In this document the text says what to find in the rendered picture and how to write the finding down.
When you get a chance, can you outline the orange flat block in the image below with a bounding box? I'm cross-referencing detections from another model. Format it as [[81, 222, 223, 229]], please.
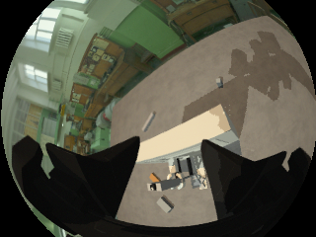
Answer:
[[149, 174, 159, 183]]

